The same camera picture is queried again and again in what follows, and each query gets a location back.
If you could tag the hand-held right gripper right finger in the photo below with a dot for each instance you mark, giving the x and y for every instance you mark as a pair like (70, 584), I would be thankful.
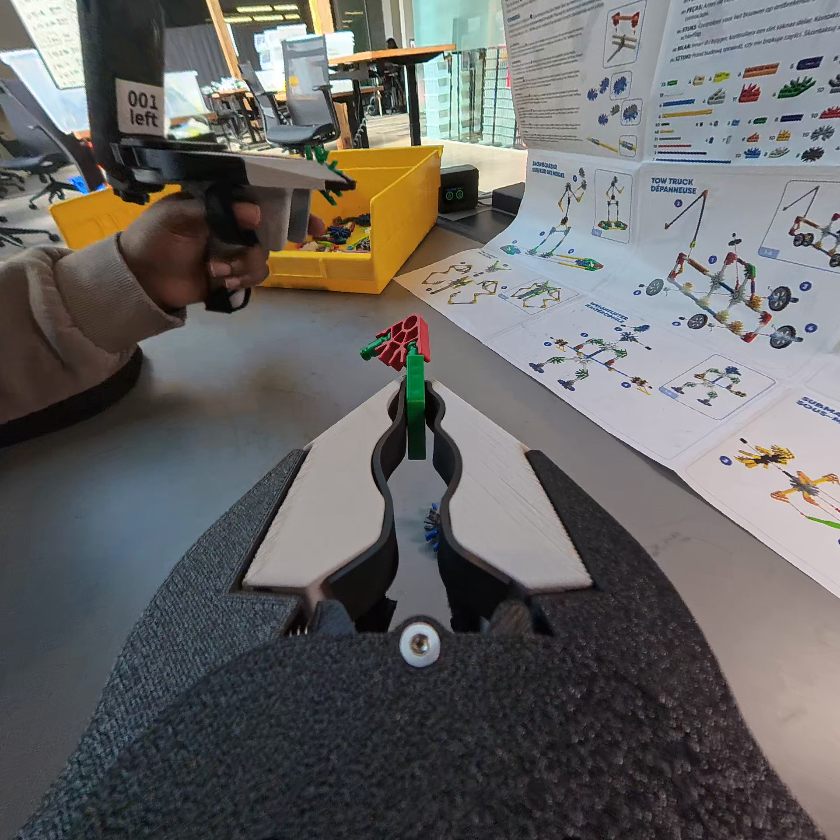
(519, 519)

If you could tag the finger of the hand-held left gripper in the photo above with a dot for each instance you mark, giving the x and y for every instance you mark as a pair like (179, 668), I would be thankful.
(289, 171)
(282, 221)

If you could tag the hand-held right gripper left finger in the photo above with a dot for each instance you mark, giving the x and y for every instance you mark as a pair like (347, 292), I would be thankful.
(322, 519)

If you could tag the blue grey toy connector cluster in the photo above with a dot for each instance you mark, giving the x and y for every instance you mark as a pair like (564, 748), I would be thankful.
(432, 528)

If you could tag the red toy connector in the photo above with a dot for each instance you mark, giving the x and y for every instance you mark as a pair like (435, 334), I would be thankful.
(407, 335)

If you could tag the grey desk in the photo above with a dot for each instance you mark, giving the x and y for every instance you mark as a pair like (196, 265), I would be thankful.
(197, 420)

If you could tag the person's left hand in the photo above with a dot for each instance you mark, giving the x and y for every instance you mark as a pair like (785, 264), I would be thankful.
(171, 250)

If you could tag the pile of toy pieces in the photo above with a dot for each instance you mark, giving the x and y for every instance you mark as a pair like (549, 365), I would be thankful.
(344, 236)

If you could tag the white sign board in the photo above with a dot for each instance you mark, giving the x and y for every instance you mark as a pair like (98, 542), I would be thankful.
(53, 40)

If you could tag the black office chair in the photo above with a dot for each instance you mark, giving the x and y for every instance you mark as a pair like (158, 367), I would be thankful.
(305, 92)

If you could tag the wooden office table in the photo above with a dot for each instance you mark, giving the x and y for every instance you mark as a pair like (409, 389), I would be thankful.
(394, 55)

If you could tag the black digital clock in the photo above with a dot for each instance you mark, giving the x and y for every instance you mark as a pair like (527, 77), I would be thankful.
(458, 190)

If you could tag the small black device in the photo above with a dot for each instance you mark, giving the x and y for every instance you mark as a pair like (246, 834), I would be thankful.
(507, 200)

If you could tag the fold-out toy instruction sheet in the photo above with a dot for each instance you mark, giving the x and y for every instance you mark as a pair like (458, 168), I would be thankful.
(630, 302)

